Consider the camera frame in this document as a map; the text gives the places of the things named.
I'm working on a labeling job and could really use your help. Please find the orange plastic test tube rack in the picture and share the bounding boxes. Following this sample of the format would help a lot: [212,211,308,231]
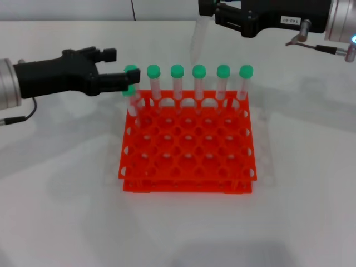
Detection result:
[117,89,258,195]

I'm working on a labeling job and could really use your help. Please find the green-capped tube red markings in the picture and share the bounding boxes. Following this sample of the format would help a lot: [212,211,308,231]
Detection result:
[215,64,231,112]
[121,83,141,127]
[192,64,206,115]
[170,64,185,112]
[235,64,254,112]
[146,64,162,112]
[123,64,142,126]

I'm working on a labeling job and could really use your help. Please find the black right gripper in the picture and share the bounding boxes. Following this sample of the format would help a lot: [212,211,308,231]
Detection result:
[197,0,333,38]

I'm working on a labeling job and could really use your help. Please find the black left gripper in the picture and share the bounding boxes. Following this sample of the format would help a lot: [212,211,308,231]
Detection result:
[13,47,140,100]

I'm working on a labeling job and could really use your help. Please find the left arm cable with connector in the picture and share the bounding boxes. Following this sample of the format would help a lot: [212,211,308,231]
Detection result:
[0,97,38,126]

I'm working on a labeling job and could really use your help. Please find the green-capped tube black graduations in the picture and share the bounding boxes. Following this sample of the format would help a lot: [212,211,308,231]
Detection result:
[190,0,222,64]

